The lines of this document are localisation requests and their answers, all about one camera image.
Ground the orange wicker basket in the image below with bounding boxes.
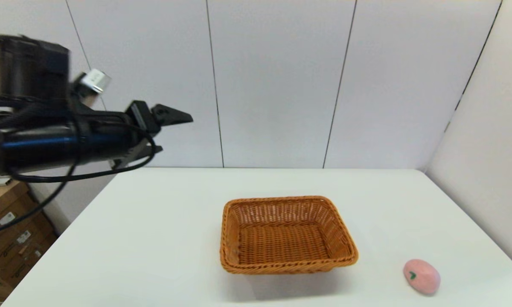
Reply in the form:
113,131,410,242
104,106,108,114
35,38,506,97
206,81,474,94
220,196,359,275

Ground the pink toy peach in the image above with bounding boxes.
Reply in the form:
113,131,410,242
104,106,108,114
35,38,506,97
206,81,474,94
403,259,441,295

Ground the brown cardboard box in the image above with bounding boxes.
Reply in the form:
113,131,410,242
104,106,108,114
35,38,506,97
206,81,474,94
0,181,41,239
0,213,54,265
0,239,60,295

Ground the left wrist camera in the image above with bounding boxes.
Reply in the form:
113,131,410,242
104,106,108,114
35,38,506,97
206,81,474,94
74,68,112,96

